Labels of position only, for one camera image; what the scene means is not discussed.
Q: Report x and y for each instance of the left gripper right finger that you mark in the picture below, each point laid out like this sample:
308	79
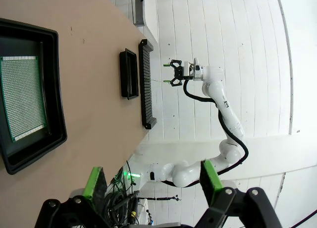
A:
235	210

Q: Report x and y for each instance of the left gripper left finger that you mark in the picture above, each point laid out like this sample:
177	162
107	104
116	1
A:
74	213

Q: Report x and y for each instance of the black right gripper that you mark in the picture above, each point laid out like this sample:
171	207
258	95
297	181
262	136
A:
179	73

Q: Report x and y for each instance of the green perforated circuit board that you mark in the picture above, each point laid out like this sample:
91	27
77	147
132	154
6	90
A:
22	96

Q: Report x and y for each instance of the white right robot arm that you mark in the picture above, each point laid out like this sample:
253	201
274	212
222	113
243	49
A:
213	74

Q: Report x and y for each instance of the black plastic ESD tray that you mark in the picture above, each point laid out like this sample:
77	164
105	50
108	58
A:
53	89
128	74

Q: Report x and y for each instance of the black slotted board rack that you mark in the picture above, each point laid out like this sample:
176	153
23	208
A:
146	89

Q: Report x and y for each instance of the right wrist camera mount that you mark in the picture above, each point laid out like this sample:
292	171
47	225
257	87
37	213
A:
192	69

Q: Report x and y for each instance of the grey metal frame rail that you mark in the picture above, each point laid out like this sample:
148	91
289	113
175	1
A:
139	7

